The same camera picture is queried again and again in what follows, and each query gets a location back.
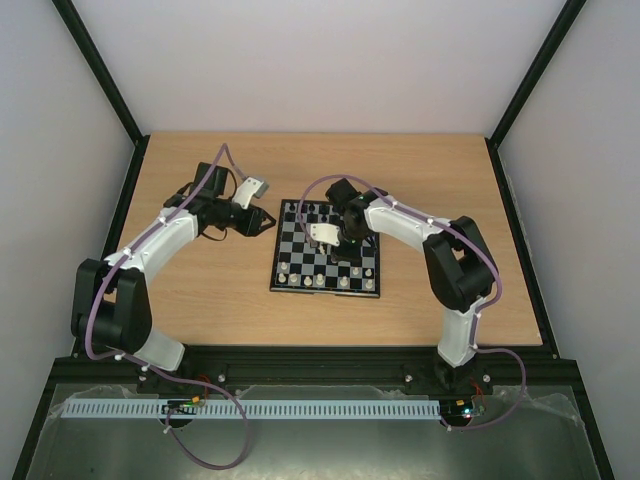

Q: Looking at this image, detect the black and grey chessboard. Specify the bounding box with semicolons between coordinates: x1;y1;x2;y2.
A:
269;199;381;298

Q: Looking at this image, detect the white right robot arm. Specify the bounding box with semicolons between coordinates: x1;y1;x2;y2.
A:
310;178;502;392

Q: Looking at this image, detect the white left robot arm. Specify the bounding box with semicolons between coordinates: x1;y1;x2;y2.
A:
71;163;275;372

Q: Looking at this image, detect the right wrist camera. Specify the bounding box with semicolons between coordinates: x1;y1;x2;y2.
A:
308;223;340;246

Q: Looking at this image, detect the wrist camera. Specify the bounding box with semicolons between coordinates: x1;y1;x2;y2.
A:
308;223;340;246
232;176;269;210

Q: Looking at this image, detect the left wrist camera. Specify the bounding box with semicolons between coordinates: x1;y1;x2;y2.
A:
232;176;269;210

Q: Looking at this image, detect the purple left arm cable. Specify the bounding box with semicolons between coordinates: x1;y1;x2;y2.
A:
85;143;251;470

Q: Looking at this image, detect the light blue cable duct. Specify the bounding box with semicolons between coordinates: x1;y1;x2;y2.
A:
61;398;440;420

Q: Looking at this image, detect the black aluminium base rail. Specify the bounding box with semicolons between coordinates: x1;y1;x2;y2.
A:
47;346;584;398

